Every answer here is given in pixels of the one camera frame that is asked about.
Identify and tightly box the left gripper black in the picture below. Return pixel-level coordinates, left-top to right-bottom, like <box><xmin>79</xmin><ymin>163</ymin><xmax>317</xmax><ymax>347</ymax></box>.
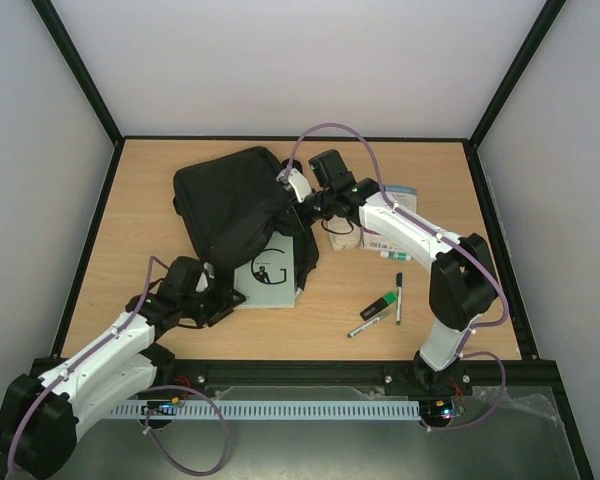
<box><xmin>182</xmin><ymin>280</ymin><xmax>247</xmax><ymax>327</ymax></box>

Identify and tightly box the grey book with G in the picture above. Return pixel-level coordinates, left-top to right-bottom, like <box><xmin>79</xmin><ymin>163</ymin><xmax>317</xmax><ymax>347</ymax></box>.
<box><xmin>234</xmin><ymin>232</ymin><xmax>296</xmax><ymax>309</ymax></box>

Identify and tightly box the beige pencil case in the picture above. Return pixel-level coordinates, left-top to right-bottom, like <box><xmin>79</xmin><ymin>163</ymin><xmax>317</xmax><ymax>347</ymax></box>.
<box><xmin>326</xmin><ymin>216</ymin><xmax>362</xmax><ymax>251</ymax></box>

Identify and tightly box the black student bag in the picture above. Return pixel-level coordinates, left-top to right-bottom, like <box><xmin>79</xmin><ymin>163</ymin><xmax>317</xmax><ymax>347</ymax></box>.
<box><xmin>173</xmin><ymin>146</ymin><xmax>319</xmax><ymax>290</ymax></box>

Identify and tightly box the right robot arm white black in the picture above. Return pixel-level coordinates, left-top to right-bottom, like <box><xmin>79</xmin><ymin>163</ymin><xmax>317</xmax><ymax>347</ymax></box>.
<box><xmin>277</xmin><ymin>150</ymin><xmax>497</xmax><ymax>392</ymax></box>

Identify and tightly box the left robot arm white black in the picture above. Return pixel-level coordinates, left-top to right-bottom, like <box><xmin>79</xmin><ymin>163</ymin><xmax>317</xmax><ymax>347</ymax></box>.
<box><xmin>0</xmin><ymin>256</ymin><xmax>245</xmax><ymax>479</ymax></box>

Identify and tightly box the green glue stick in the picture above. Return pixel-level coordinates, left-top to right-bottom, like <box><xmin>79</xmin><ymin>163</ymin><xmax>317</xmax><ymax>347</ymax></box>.
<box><xmin>380</xmin><ymin>251</ymin><xmax>411</xmax><ymax>261</ymax></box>

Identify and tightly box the green black highlighter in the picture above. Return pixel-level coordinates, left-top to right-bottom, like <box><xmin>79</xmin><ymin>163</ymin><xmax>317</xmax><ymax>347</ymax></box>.
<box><xmin>360</xmin><ymin>291</ymin><xmax>397</xmax><ymax>320</ymax></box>

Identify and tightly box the colourful booklet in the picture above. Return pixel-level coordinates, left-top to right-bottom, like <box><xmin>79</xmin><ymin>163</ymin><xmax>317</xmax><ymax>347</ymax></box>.
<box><xmin>361</xmin><ymin>185</ymin><xmax>418</xmax><ymax>253</ymax></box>

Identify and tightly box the green capped marker pen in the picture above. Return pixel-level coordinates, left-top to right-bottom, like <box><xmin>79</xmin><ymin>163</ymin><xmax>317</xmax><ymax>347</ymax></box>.
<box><xmin>347</xmin><ymin>313</ymin><xmax>388</xmax><ymax>338</ymax></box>

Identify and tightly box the blue capped marker pen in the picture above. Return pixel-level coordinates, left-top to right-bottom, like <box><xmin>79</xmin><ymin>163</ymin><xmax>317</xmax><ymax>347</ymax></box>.
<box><xmin>396</xmin><ymin>272</ymin><xmax>403</xmax><ymax>325</ymax></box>

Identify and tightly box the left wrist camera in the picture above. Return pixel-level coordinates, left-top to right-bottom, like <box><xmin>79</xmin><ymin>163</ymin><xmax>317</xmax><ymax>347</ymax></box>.
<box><xmin>195</xmin><ymin>262</ymin><xmax>215</xmax><ymax>293</ymax></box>

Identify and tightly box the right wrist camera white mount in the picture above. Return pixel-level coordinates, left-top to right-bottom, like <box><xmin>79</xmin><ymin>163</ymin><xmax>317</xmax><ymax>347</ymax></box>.
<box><xmin>276</xmin><ymin>168</ymin><xmax>313</xmax><ymax>203</ymax></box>

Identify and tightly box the black aluminium frame rail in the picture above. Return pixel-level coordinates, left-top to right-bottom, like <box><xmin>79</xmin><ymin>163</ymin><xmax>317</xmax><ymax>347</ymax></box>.
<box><xmin>155</xmin><ymin>359</ymin><xmax>564</xmax><ymax>398</ymax></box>

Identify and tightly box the grey slotted cable duct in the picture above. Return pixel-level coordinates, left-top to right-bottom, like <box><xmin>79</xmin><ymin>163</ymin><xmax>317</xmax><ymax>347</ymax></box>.
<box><xmin>107</xmin><ymin>400</ymin><xmax>420</xmax><ymax>421</ymax></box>

